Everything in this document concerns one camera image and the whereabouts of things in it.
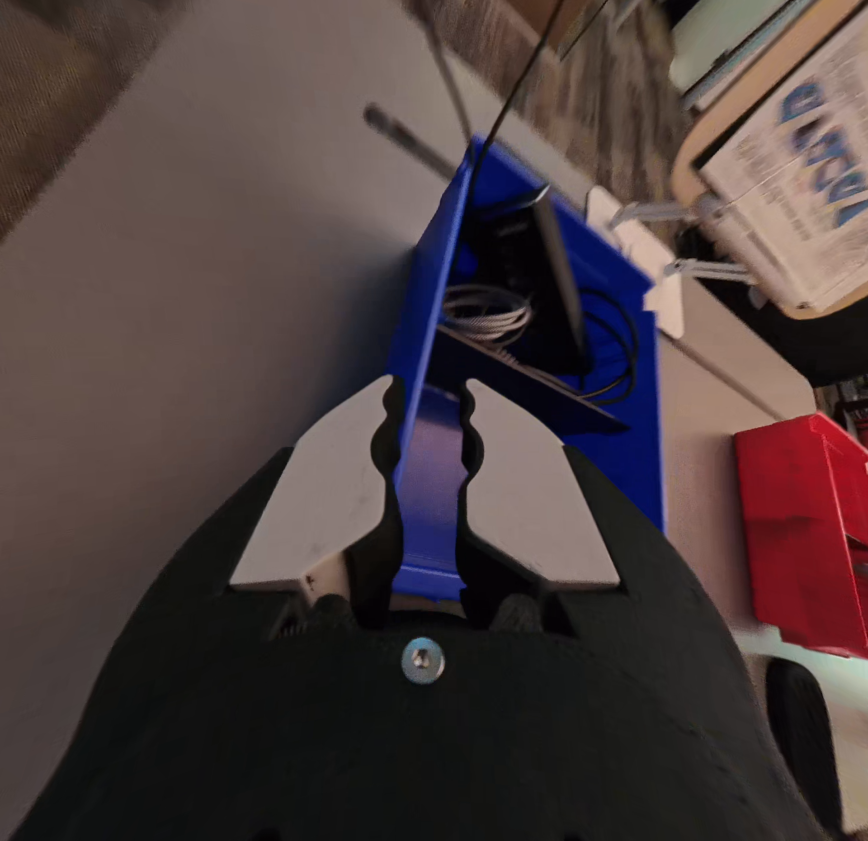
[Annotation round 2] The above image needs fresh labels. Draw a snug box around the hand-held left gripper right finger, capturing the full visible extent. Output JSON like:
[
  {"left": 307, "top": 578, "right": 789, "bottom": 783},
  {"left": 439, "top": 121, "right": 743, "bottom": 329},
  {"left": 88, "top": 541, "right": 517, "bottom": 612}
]
[{"left": 456, "top": 378, "right": 623, "bottom": 630}]

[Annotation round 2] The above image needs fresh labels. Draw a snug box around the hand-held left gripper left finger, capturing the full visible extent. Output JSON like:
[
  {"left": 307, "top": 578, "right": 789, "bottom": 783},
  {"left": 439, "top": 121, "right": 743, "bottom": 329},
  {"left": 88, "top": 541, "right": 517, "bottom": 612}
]
[{"left": 229, "top": 374, "right": 408, "bottom": 630}]

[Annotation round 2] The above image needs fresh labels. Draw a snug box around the blue plastic bin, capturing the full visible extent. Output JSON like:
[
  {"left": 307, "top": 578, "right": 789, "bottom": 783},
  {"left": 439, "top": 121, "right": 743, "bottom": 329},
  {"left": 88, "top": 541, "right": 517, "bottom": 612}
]
[{"left": 385, "top": 134, "right": 671, "bottom": 601}]

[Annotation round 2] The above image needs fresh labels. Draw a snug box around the black usb hub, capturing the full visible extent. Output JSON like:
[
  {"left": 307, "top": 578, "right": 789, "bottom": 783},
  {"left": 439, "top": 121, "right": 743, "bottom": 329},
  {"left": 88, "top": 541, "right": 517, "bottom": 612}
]
[{"left": 475, "top": 183, "right": 592, "bottom": 375}]

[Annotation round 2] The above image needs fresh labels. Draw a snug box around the white clip stand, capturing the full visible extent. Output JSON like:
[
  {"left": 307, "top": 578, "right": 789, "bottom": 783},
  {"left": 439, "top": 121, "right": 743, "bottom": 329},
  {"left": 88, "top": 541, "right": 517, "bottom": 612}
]
[
  {"left": 585, "top": 184, "right": 723, "bottom": 274},
  {"left": 643, "top": 256, "right": 757, "bottom": 341}
]

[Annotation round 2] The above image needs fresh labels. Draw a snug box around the red plastic bin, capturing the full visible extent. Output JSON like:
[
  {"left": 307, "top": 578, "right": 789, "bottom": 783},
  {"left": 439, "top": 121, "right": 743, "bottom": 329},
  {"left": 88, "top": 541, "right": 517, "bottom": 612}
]
[{"left": 734, "top": 412, "right": 868, "bottom": 660}]

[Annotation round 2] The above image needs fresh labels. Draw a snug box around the black wheel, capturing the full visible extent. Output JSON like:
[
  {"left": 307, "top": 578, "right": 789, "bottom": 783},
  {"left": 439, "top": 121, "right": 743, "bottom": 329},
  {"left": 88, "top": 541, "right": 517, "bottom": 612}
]
[{"left": 766, "top": 658, "right": 842, "bottom": 832}]

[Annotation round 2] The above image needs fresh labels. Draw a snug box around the dark grey rod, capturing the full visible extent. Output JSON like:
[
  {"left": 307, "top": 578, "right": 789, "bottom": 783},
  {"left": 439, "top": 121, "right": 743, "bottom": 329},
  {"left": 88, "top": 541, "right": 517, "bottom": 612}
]
[{"left": 363, "top": 104, "right": 469, "bottom": 180}]

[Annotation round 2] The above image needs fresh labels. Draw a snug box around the cardboard backing board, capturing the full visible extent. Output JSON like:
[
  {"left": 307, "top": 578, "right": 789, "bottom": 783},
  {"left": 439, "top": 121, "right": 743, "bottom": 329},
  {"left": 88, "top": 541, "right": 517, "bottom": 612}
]
[{"left": 671, "top": 0, "right": 868, "bottom": 321}]

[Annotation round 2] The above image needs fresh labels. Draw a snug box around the printed instruction sheet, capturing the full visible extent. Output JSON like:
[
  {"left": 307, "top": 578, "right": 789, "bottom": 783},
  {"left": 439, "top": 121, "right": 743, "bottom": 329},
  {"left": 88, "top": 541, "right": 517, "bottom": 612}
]
[{"left": 698, "top": 14, "right": 868, "bottom": 306}]

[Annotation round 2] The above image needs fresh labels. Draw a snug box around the thin black cable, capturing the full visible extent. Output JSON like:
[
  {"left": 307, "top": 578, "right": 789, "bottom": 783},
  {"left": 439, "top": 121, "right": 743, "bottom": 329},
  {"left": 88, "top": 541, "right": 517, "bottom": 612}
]
[{"left": 573, "top": 288, "right": 640, "bottom": 408}]

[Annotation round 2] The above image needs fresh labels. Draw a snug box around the grey coiled cable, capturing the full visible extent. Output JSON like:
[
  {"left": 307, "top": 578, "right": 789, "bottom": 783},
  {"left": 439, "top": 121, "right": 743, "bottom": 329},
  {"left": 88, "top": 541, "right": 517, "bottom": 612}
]
[{"left": 441, "top": 283, "right": 535, "bottom": 345}]

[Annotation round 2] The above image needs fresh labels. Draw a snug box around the thin black cord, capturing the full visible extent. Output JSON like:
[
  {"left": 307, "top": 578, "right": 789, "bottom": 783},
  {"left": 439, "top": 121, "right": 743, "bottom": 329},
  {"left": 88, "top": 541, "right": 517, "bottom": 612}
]
[{"left": 468, "top": 0, "right": 579, "bottom": 184}]

